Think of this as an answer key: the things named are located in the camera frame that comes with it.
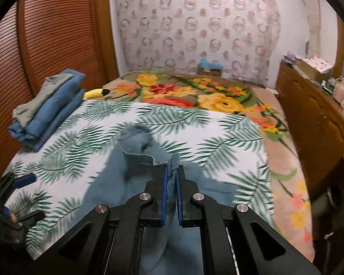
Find teal blue shorts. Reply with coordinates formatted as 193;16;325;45
82;123;242;275

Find palm leaf bed sheet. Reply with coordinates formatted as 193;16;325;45
7;101;274;258

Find grey folded pants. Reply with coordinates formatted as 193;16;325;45
12;73;74;128

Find blue denim folded jeans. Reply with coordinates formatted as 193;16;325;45
8;69;86;151

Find floral blanket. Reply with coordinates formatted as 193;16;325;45
102;71;316;263

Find yellow plush toy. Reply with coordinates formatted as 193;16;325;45
82;89;110;100

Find cardboard box with blue cloth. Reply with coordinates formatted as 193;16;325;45
197;58;223;77

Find wooden sideboard cabinet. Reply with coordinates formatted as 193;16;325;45
276;61;344;198

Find brown louvered wardrobe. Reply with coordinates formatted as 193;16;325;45
0;0;119;177

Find polka dot gift box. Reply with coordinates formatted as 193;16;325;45
296;55;333;83

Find pink bottle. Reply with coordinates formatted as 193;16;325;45
333;78;344;104

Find patterned wall curtain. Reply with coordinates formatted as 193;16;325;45
115;0;281;86

